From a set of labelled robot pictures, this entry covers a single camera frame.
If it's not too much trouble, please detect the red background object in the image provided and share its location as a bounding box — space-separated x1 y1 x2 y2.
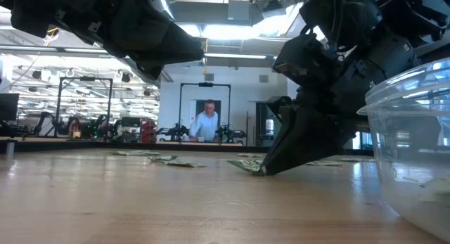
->
140 119 158 143

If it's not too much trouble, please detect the black gantry frame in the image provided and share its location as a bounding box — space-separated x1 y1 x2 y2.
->
55 77 114 138
178 82 232 146

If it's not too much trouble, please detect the clear plastic bin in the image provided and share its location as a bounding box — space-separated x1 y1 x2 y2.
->
356 57 450 243

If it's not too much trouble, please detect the person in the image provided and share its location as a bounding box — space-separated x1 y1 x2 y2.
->
188 98 220 143

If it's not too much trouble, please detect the black aluminium table frame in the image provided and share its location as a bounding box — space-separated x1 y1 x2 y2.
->
0 140 374 156

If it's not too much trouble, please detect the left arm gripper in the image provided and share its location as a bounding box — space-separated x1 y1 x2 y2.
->
45 0 206 82

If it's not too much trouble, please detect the smooth silver ceiling duct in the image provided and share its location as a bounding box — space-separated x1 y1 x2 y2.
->
150 0 176 22

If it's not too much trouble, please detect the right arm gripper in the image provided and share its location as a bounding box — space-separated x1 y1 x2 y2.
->
261 36 421 176

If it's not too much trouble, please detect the grey ceiling box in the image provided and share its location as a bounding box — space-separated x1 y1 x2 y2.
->
227 0 252 22

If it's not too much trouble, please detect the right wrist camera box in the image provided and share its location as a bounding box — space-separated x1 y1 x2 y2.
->
273 32 339 92

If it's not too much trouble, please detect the small dark monitor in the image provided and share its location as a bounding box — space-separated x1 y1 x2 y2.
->
121 116 141 128

